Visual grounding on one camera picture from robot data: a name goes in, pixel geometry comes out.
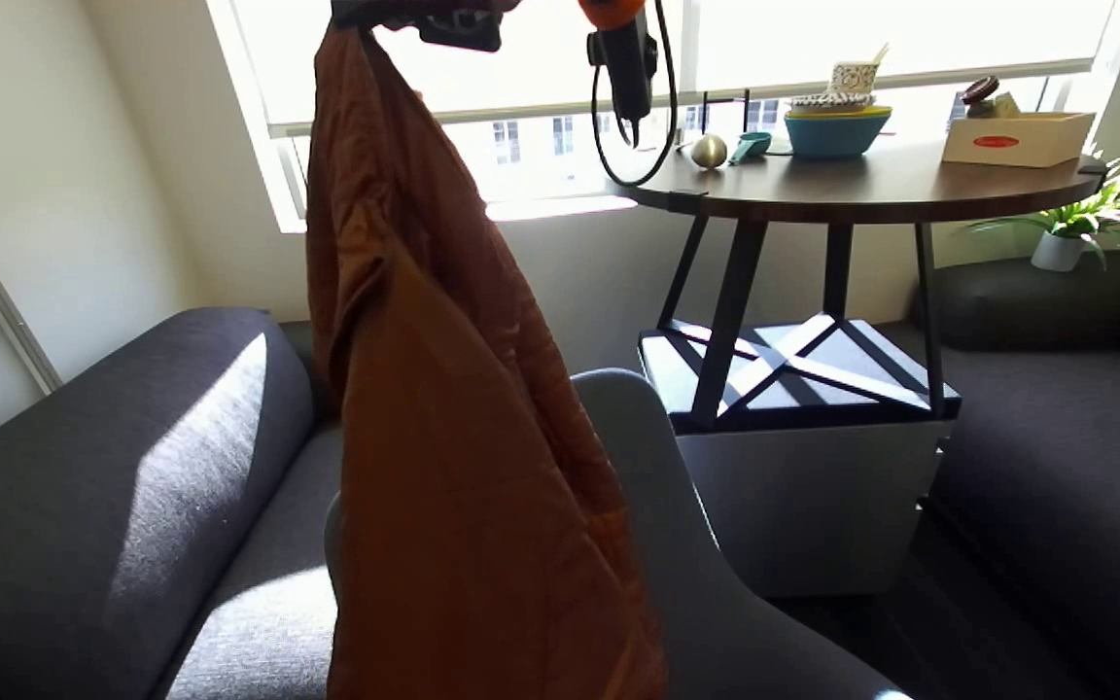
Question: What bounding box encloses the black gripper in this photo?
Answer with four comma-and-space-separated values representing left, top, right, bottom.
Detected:
326, 0, 521, 53

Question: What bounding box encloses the orange brown towel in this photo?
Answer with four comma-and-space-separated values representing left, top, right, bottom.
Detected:
303, 20, 667, 700

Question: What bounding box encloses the grey shell chair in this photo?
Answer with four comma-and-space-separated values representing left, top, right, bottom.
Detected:
321, 367, 917, 700

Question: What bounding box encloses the metallic ball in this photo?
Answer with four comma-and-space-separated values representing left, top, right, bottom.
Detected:
687, 133, 732, 175

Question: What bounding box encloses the small teal item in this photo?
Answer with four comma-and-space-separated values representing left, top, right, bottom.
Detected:
727, 129, 779, 170

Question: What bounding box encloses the blue bowl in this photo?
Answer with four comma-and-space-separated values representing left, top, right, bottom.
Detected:
780, 104, 893, 164

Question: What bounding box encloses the round dark wooden table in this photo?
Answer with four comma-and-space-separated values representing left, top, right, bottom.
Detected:
617, 135, 1107, 436

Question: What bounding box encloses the light wooden box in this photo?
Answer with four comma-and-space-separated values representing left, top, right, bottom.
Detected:
942, 110, 1096, 170

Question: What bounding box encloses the dark grey sofa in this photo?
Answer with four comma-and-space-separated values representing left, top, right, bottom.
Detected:
0, 305, 347, 700
925, 235, 1120, 700

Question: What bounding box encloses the green potted plant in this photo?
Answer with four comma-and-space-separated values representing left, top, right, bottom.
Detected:
969, 153, 1120, 279

